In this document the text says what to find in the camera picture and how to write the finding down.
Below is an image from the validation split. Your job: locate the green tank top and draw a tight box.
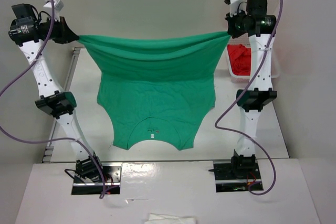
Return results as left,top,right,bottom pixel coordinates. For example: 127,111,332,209
79,31,229,150

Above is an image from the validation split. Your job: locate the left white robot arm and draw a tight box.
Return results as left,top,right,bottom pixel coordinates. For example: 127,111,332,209
8,4,104,182

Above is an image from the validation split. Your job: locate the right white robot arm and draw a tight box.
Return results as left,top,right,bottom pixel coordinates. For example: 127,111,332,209
225,0,277,179

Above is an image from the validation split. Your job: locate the red tank top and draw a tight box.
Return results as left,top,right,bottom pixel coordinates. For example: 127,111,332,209
227,44,251,76

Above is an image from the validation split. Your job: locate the white plastic basket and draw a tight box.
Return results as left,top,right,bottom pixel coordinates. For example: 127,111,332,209
225,34,279,89

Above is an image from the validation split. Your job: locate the white crumpled cloth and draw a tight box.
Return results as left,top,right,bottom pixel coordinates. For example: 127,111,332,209
144,214,197,224

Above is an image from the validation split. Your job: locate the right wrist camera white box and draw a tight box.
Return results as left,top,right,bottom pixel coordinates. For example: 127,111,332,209
224,0,243,17

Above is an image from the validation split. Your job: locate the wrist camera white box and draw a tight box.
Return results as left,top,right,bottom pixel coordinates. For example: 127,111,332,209
44,0,64,12
224,0,243,17

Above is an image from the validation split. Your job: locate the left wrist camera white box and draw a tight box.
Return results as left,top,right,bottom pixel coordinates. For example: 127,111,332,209
44,0,64,12

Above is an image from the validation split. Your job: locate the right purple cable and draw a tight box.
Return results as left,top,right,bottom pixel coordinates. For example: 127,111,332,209
214,0,284,195

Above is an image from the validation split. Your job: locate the purple cable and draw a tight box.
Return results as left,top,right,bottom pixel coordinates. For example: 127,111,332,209
214,0,284,195
0,0,119,200

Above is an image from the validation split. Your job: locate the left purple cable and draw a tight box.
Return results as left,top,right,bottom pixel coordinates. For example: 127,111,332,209
0,0,119,200

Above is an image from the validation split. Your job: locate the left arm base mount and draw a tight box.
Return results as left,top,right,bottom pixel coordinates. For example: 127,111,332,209
64,163,122,195

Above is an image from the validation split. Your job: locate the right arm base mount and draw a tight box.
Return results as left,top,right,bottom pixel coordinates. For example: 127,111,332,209
208,161,264,193

